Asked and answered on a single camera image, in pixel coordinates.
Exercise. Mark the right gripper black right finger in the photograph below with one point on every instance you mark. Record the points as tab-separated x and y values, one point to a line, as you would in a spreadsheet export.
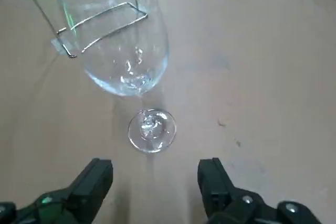
223	197

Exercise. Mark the clear glass goblet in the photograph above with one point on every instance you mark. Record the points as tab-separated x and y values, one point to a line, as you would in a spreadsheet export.
152	129

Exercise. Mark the clear tape piece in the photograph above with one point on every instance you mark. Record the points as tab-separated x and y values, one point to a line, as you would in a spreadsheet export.
59	47

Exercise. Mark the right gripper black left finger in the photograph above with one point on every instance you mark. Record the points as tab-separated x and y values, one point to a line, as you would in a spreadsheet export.
86	187

